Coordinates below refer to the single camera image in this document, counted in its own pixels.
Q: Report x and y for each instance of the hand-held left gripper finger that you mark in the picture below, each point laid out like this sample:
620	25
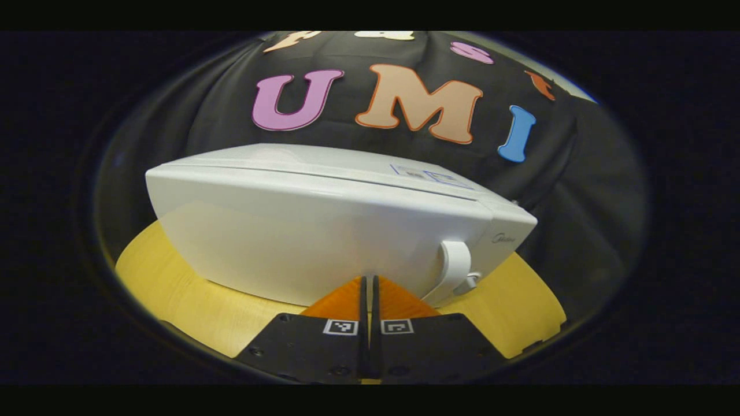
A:
363	346
374	346

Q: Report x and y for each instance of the white microwave oven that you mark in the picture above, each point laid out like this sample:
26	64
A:
300	231

